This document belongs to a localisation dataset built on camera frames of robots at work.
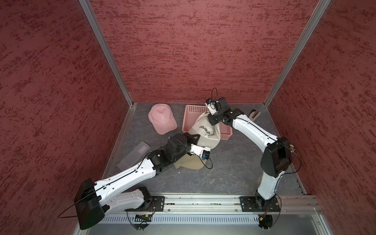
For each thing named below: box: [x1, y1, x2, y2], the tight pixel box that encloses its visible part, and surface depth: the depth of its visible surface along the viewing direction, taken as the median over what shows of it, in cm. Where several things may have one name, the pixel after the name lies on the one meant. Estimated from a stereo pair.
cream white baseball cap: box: [187, 112, 221, 150], surface depth 77 cm
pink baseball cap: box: [147, 103, 178, 136], surface depth 106 cm
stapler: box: [248, 111, 261, 122], surface depth 113 cm
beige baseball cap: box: [173, 153, 207, 170], surface depth 87 cm
